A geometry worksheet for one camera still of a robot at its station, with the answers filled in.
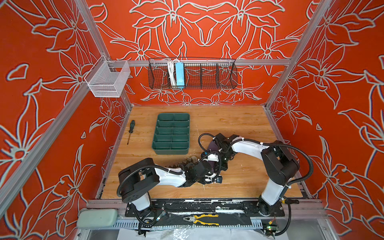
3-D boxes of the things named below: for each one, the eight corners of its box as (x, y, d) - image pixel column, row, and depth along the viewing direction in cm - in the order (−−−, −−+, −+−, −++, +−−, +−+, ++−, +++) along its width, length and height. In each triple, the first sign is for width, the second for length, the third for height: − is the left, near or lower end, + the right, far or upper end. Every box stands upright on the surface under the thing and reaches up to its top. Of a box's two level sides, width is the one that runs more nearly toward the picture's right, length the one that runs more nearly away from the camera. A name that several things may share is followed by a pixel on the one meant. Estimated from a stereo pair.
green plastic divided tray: (153, 155, 94) (150, 149, 88) (159, 119, 113) (157, 113, 107) (190, 155, 94) (190, 149, 88) (190, 119, 113) (190, 113, 107)
